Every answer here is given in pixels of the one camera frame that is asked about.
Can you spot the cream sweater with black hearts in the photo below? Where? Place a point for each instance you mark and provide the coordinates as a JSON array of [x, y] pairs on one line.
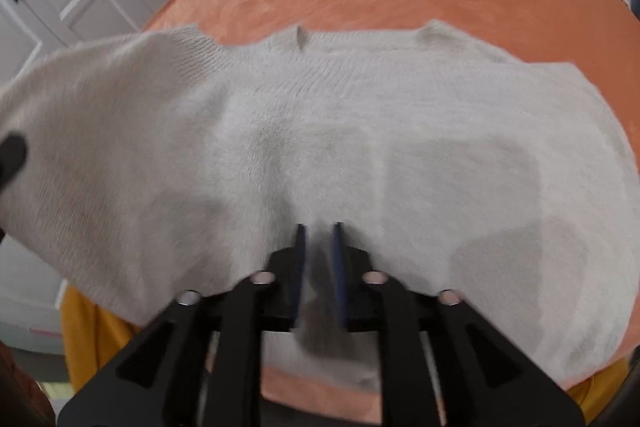
[[400, 132]]

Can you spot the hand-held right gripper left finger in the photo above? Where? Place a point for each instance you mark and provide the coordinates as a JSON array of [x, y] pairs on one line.
[[299, 259]]

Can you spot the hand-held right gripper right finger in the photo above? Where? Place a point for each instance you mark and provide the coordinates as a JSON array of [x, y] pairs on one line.
[[340, 267]]

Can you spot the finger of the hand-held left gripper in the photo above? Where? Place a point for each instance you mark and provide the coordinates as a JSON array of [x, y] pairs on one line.
[[12, 153]]

